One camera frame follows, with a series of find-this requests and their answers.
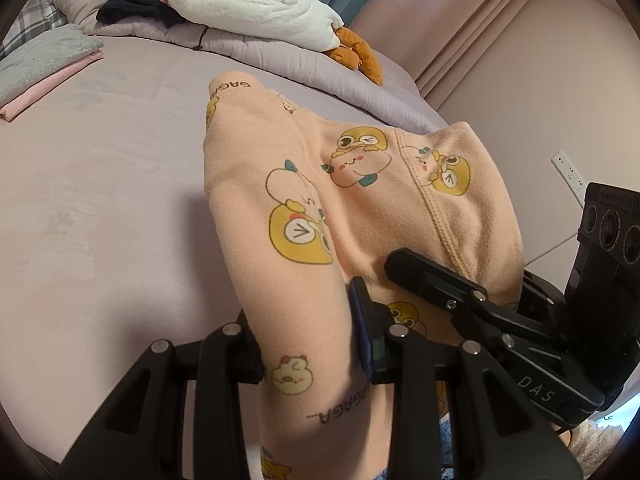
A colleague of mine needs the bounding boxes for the person's right forearm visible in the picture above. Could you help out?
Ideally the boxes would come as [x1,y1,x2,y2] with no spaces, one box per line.
[547,417,626,468]

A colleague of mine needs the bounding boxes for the pink curtain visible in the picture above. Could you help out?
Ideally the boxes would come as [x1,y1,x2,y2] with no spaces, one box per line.
[350,0,556,108]

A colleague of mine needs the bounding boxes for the pink folded cloth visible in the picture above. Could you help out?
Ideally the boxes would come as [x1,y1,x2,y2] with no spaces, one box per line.
[0,50,106,122]

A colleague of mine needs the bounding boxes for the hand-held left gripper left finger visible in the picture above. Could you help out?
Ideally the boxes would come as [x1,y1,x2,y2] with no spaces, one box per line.
[57,310,266,480]

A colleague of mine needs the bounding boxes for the white goose plush toy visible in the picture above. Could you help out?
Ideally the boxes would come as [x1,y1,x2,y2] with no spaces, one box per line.
[165,0,385,86]

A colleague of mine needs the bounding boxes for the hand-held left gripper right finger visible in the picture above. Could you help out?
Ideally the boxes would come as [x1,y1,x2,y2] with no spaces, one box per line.
[348,276,583,480]

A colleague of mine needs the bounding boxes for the white wall outlet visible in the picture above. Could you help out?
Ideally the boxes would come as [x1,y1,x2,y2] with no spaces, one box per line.
[551,150,586,193]

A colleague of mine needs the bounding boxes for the plaid pillow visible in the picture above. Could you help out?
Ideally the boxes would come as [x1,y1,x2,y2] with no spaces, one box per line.
[0,0,68,61]

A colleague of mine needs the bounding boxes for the white cable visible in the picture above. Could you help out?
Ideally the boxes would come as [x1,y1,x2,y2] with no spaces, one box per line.
[525,195,586,266]

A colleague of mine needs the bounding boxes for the lilac bed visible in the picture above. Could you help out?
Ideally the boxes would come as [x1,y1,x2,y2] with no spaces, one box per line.
[0,35,451,466]

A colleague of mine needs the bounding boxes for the grey folded cloth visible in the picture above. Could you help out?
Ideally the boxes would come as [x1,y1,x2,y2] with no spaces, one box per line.
[0,25,103,106]

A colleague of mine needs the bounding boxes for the lilac quilt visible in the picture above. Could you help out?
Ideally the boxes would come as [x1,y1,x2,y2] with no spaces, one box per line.
[52,0,448,133]

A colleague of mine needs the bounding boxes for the peach cartoon print pants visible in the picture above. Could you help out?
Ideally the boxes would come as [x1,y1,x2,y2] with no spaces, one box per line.
[202,71,526,480]

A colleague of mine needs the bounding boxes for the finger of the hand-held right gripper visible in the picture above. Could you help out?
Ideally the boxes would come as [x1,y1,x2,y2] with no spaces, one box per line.
[384,247,571,361]
[520,269,568,332]

